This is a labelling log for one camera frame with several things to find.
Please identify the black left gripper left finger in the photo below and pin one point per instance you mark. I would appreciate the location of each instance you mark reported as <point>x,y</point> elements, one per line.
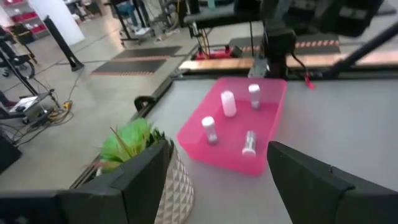
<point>93,199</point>

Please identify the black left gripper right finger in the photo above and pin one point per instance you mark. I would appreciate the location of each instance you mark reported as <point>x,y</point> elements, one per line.
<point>326,199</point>

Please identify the small clear bottle white cap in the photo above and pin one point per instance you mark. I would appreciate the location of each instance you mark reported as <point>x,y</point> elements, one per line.
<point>209,127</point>
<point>254,93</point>

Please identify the white opaque medicine bottle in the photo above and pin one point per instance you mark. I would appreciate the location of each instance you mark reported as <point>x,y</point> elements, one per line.
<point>229,104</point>

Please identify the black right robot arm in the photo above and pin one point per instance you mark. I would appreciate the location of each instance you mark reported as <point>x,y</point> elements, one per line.
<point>278,43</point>

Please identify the pink translucent plastic bin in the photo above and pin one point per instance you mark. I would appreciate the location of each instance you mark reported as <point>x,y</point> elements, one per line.
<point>236,124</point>

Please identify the green artificial succulent plant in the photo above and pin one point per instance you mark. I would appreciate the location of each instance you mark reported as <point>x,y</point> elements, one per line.
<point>133,137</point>

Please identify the gray table mat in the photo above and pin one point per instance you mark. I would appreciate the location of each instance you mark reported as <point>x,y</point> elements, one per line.
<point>326,124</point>

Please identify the red tag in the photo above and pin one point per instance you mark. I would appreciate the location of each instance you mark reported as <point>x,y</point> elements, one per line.
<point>308,82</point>

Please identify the white triangle-patterned plant pot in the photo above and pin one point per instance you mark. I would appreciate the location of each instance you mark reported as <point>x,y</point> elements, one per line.
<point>177,193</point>

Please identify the low rolling cart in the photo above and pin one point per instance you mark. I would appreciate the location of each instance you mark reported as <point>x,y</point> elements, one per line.
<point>28,104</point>

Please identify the dark gray side desk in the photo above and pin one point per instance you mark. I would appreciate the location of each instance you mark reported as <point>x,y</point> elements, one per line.
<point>217,18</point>

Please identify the black striped-edge floor mat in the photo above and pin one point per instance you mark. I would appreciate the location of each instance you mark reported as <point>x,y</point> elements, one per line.
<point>130,67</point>
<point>146,52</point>

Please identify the red box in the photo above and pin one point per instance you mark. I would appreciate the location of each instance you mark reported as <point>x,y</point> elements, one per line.
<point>214,54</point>

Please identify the white building column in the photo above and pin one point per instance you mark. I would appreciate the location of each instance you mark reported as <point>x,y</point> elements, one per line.
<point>59,18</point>

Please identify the shelf with red bins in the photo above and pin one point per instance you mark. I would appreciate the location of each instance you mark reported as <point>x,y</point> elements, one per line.
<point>29,17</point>

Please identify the black frame clamp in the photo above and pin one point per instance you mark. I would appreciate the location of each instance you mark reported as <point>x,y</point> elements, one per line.
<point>141,101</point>

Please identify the black post with base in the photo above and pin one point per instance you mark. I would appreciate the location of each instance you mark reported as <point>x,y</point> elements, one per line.
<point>60,40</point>

